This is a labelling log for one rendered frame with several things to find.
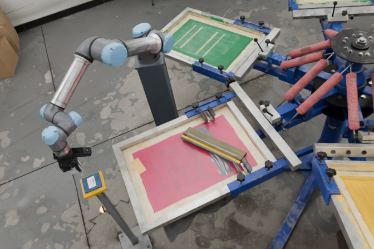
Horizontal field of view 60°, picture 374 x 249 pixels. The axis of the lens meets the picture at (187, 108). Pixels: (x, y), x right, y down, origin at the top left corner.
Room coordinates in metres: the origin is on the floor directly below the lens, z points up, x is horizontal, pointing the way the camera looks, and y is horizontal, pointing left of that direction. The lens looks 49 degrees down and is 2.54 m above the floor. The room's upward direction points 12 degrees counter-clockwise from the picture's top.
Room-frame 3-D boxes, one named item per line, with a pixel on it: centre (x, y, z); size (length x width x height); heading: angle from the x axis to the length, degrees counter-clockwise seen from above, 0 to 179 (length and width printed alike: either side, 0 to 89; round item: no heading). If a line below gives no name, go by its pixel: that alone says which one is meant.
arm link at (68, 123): (1.08, 0.57, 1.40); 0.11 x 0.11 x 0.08; 48
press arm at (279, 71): (1.73, -0.56, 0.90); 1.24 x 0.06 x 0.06; 45
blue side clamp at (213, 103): (1.35, -0.13, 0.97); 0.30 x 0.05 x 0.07; 105
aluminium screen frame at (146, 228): (1.02, 0.03, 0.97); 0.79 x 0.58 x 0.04; 105
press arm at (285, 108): (1.16, -0.51, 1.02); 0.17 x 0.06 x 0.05; 105
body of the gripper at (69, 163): (0.99, 0.63, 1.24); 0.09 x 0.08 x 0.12; 105
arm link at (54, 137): (0.99, 0.63, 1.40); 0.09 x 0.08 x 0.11; 138
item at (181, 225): (0.81, 0.03, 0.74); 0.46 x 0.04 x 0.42; 105
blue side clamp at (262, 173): (0.81, -0.27, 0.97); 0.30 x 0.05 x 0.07; 105
